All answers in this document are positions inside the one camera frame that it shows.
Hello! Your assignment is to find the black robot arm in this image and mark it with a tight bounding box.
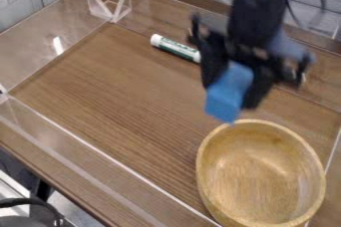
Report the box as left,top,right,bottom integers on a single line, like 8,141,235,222
187,0,326,114

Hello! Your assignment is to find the green and white marker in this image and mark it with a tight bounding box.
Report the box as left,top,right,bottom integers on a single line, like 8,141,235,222
151,34,201,63

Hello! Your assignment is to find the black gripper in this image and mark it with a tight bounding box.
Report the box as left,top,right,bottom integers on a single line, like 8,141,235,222
187,0,314,110

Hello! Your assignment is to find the blue rectangular block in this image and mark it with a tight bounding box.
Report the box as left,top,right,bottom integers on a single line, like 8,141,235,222
205,62,254,123

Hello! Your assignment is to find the clear acrylic tray wall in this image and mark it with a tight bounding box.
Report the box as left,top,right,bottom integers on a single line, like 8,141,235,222
0,0,341,227

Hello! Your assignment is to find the black cable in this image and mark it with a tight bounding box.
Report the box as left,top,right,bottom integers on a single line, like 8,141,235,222
0,197,64,227

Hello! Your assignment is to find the black metal table leg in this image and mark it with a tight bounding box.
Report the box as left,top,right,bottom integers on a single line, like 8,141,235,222
36,180,52,202

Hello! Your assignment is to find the brown wooden bowl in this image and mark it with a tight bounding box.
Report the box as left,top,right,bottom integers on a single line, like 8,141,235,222
195,119,326,227

